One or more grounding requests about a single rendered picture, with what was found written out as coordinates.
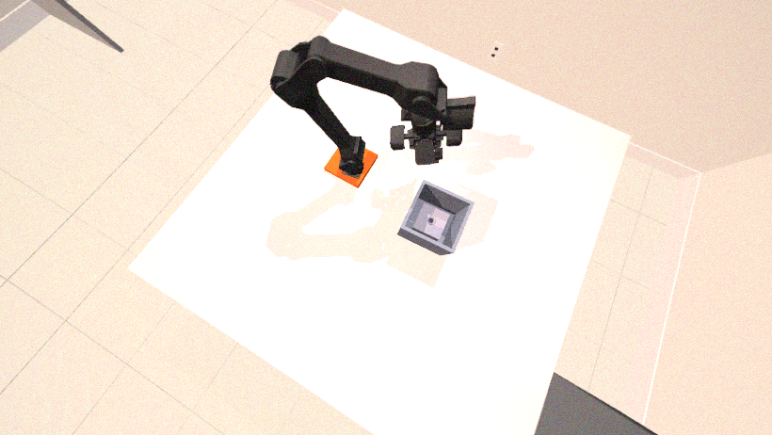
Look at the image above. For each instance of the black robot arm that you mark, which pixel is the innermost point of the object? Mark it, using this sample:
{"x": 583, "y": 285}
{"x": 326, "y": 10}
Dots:
{"x": 415, "y": 86}

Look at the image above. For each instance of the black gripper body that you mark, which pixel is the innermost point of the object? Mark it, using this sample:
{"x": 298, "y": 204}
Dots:
{"x": 397, "y": 136}

